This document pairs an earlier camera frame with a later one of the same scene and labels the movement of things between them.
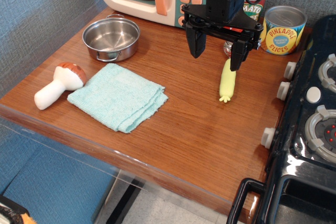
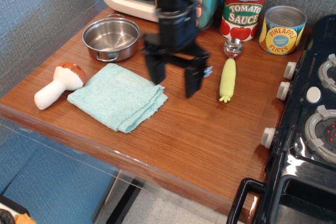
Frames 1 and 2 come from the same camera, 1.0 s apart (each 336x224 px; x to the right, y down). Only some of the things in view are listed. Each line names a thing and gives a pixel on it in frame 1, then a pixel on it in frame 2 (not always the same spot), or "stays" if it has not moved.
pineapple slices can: (283, 30) stays
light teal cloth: (119, 97) stays
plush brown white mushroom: (67, 76) stays
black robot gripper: (225, 15) → (175, 38)
